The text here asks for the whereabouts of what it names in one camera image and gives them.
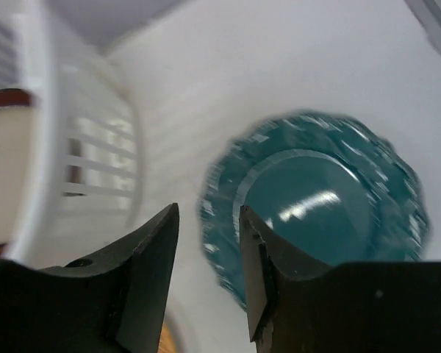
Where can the teal scalloped round plate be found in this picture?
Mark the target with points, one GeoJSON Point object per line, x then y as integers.
{"type": "Point", "coordinates": [324, 182]}

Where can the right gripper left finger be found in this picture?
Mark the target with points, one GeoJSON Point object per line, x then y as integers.
{"type": "Point", "coordinates": [112, 300]}

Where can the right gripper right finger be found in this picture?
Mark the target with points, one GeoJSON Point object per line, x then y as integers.
{"type": "Point", "coordinates": [296, 303]}

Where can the white plastic dish bin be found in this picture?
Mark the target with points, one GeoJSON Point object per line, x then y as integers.
{"type": "Point", "coordinates": [85, 179]}

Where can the woven bamboo round plate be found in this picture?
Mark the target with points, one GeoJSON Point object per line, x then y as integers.
{"type": "Point", "coordinates": [167, 343]}

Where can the red rimmed cream plate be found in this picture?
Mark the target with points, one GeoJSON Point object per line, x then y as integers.
{"type": "Point", "coordinates": [17, 133]}

